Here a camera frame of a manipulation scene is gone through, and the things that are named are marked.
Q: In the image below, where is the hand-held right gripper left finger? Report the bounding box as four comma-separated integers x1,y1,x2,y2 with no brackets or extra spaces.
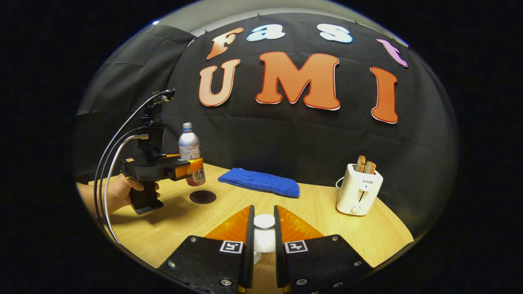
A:
157,205,256,294

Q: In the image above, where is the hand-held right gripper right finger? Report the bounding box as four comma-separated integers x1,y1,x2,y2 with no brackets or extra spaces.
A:
274,205,375,294

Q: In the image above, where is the silver water bottle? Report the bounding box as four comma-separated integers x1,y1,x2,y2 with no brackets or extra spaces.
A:
178,122,206,187

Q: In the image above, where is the dark round coaster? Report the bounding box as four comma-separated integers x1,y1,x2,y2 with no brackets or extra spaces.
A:
189,190,217,205

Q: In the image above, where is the blue towel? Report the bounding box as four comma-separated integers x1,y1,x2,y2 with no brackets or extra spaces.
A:
218,168,301,199

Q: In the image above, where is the white toaster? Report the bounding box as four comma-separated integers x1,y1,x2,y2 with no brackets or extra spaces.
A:
336,163,384,216

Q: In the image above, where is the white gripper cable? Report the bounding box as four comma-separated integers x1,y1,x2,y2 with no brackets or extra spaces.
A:
104,134,150,244

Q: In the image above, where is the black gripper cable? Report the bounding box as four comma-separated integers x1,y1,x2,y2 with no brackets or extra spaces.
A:
98,127,143,223
93,90,175,225

